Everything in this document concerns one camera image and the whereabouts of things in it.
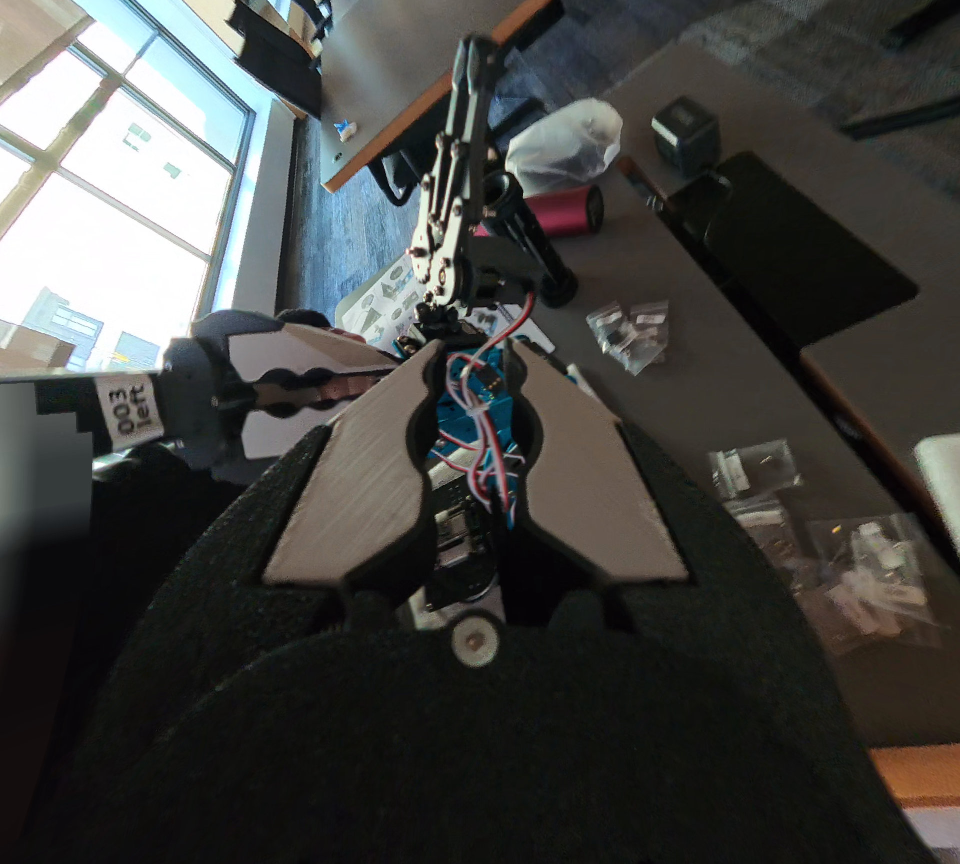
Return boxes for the red white servo cables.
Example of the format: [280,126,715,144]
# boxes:
[442,290,537,529]

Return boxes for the dark tall bottle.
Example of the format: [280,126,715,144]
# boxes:
[480,170,580,308]

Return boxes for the printed instruction manual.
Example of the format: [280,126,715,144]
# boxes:
[333,255,558,357]

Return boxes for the blue toy robot arm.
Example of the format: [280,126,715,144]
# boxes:
[390,33,580,610]

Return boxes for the black slatted chair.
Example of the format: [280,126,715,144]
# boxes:
[227,0,335,121]

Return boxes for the large paned window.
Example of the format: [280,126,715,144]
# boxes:
[0,0,260,372]

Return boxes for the white plastic bag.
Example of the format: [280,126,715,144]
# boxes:
[506,98,625,196]

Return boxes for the small black display charger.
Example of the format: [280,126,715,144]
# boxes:
[651,95,724,177]

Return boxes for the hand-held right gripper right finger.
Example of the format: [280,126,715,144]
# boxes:
[504,338,690,586]

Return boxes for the dark red cylinder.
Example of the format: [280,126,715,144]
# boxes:
[525,184,606,240]

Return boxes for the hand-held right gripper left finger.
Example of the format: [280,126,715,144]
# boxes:
[262,339,447,588]

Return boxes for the grey desk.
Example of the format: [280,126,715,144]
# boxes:
[517,39,960,753]

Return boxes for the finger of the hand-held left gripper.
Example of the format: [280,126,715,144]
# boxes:
[227,320,399,387]
[243,383,378,462]

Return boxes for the controller circuit board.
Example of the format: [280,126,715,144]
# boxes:
[423,485,504,614]

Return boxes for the wood-edged office desk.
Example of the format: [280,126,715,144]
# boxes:
[318,0,590,194]

